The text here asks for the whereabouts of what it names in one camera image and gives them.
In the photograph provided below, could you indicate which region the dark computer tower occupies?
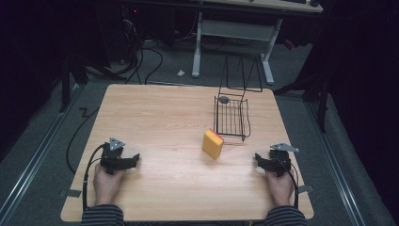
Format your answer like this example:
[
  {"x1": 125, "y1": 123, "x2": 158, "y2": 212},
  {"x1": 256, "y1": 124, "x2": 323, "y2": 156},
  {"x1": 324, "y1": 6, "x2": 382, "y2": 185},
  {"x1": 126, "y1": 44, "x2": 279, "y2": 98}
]
[{"x1": 120, "y1": 5, "x2": 144, "y2": 65}]

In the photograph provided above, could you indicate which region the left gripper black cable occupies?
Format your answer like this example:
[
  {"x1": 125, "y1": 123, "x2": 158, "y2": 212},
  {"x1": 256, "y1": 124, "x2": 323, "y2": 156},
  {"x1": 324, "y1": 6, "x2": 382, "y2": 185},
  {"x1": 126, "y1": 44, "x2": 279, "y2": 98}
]
[{"x1": 81, "y1": 143, "x2": 106, "y2": 212}]

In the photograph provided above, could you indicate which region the black floor cable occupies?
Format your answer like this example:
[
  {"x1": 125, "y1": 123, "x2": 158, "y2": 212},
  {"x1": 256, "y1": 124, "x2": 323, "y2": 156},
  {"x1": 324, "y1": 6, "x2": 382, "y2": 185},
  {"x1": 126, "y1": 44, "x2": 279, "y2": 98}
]
[{"x1": 65, "y1": 106, "x2": 101, "y2": 175}]

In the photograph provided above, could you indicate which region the small red object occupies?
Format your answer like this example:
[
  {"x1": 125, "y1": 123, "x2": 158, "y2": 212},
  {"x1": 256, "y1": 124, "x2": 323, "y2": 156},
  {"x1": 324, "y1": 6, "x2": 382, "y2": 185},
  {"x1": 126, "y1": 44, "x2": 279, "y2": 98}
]
[{"x1": 282, "y1": 39, "x2": 296, "y2": 52}]

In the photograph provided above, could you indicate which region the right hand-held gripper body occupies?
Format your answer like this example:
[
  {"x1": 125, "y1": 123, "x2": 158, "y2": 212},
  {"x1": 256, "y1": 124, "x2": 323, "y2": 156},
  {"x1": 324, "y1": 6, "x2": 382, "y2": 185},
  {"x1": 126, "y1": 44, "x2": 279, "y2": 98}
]
[{"x1": 265, "y1": 142, "x2": 300, "y2": 178}]

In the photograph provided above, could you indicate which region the metal floor rail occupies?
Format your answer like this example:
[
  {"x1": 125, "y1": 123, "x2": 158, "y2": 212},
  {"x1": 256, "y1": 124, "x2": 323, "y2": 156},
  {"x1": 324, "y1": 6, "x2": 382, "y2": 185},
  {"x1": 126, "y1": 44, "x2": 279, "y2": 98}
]
[
  {"x1": 0, "y1": 84, "x2": 83, "y2": 220},
  {"x1": 305, "y1": 102, "x2": 367, "y2": 226}
]

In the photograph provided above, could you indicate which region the bundle of black cables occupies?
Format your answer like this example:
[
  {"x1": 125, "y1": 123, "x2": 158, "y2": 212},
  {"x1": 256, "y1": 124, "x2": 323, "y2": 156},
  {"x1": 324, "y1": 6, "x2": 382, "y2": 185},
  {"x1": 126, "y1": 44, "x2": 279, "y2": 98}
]
[{"x1": 119, "y1": 18, "x2": 199, "y2": 86}]

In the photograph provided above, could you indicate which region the person's left hand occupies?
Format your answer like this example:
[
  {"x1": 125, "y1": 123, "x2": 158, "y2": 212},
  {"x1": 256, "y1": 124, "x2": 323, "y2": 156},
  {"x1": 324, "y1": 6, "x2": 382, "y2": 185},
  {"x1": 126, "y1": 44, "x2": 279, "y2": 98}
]
[{"x1": 92, "y1": 163, "x2": 126, "y2": 208}]

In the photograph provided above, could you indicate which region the black wire rack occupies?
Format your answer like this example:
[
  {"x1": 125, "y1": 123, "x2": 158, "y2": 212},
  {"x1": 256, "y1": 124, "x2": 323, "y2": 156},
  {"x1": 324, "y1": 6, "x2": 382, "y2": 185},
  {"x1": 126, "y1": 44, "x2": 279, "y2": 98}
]
[{"x1": 213, "y1": 55, "x2": 263, "y2": 142}]

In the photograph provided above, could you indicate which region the desk with white legs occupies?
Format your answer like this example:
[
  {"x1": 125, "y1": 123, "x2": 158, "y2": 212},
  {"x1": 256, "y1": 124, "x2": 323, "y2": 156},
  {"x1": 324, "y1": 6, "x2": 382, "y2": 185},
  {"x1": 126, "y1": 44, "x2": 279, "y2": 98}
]
[{"x1": 191, "y1": 0, "x2": 325, "y2": 86}]

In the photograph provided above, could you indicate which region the yellow sponge with red back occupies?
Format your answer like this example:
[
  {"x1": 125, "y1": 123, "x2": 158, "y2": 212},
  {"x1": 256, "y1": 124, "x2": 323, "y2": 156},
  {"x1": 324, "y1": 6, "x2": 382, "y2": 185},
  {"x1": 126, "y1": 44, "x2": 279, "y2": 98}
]
[{"x1": 200, "y1": 128, "x2": 225, "y2": 161}]

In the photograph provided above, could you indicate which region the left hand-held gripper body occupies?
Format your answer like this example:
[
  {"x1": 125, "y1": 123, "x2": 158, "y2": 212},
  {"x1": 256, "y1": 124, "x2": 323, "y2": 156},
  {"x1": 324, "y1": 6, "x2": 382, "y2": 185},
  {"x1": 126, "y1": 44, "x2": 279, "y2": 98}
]
[{"x1": 100, "y1": 137, "x2": 133, "y2": 176}]

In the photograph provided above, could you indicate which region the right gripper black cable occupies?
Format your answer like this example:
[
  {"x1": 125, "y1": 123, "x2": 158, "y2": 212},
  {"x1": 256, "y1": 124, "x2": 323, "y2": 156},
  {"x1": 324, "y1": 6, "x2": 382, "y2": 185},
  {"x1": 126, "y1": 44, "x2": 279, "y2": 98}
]
[{"x1": 273, "y1": 155, "x2": 300, "y2": 209}]

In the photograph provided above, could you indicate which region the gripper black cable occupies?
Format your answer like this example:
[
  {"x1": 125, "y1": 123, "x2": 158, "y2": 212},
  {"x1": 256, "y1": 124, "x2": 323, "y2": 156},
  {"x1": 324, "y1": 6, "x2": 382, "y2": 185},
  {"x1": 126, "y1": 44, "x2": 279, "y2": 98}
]
[
  {"x1": 273, "y1": 155, "x2": 300, "y2": 209},
  {"x1": 81, "y1": 143, "x2": 106, "y2": 212}
]

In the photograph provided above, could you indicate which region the person's right hand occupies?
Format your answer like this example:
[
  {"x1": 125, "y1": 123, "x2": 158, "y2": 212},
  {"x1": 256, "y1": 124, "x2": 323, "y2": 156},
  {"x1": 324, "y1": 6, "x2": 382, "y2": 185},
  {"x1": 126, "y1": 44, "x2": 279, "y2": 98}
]
[{"x1": 264, "y1": 169, "x2": 296, "y2": 208}]

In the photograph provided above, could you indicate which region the black metal stand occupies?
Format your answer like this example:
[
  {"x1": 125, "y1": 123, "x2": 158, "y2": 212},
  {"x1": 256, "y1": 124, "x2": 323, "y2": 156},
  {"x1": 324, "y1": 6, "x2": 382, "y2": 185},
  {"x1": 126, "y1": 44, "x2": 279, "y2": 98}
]
[
  {"x1": 57, "y1": 55, "x2": 90, "y2": 114},
  {"x1": 272, "y1": 62, "x2": 333, "y2": 134}
]

